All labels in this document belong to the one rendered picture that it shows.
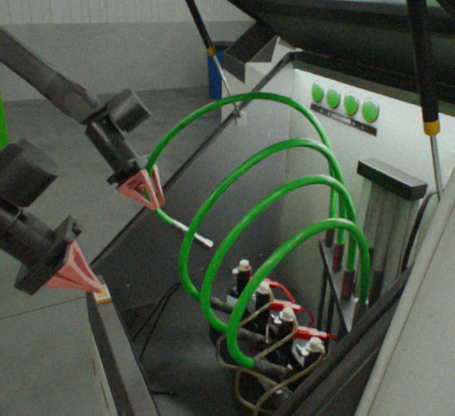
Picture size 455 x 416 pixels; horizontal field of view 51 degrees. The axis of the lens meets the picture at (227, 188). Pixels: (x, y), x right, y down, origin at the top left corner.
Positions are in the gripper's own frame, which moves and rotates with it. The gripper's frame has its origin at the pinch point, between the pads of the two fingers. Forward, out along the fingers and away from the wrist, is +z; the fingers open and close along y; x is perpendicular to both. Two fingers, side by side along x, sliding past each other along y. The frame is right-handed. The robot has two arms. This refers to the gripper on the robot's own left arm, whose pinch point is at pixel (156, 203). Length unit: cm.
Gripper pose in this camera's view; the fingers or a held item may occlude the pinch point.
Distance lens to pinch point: 95.9
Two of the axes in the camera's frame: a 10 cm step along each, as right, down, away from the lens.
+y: 2.6, -1.8, 9.5
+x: -7.5, 5.8, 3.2
